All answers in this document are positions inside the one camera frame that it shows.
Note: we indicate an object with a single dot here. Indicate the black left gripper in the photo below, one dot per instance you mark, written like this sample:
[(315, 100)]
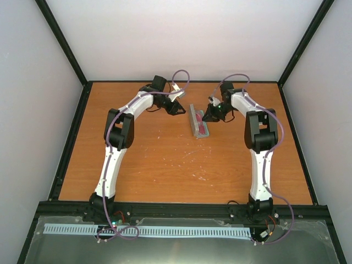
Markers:
[(174, 105)]

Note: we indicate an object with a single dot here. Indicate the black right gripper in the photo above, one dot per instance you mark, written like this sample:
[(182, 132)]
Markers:
[(211, 115)]

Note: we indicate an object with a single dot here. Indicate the pink transparent sunglasses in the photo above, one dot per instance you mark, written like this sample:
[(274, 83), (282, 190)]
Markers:
[(202, 126)]

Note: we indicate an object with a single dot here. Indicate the grey glasses case green lining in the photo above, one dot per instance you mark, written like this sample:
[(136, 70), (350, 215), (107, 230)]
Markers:
[(193, 122)]

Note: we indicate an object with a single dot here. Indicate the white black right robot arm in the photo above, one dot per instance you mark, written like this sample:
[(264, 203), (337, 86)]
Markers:
[(260, 137)]

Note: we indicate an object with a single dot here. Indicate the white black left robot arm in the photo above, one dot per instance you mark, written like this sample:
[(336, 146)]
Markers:
[(119, 135)]

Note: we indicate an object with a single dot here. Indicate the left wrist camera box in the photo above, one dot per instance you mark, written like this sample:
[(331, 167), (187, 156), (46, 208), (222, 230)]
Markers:
[(177, 92)]

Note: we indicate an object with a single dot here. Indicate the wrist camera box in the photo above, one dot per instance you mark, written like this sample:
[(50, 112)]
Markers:
[(213, 100), (177, 92)]

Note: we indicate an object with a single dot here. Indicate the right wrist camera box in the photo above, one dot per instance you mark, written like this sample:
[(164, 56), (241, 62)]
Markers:
[(213, 100)]

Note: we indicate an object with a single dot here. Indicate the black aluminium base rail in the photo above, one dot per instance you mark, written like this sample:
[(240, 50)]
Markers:
[(231, 213)]

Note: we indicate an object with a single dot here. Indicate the light blue slotted cable duct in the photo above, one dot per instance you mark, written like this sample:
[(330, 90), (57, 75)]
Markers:
[(149, 231)]

